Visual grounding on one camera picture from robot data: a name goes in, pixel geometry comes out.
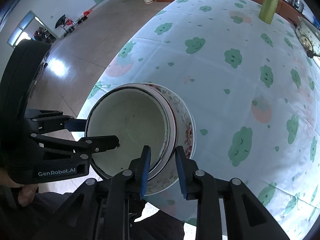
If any white plate purple rim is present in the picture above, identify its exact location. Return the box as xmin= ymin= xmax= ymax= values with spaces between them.
xmin=142 ymin=82 xmax=197 ymax=196

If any black power cord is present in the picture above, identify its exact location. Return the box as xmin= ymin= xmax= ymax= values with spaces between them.
xmin=287 ymin=17 xmax=320 ymax=59

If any white floral electric cooker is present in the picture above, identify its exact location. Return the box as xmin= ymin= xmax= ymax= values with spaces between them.
xmin=296 ymin=16 xmax=319 ymax=59

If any floral patterned tablecloth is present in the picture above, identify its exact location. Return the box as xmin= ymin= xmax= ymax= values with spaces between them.
xmin=79 ymin=0 xmax=319 ymax=239

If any green thermos bottle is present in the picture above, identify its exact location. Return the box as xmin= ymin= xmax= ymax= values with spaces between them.
xmin=259 ymin=0 xmax=279 ymax=24

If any person's left hand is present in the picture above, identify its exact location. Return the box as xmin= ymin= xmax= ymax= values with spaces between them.
xmin=0 ymin=168 xmax=38 ymax=207

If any white enamel bowl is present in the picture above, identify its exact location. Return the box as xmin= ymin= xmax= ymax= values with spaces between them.
xmin=85 ymin=83 xmax=177 ymax=179

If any steel rice cooker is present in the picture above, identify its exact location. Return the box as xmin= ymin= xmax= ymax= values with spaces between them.
xmin=289 ymin=0 xmax=304 ymax=13

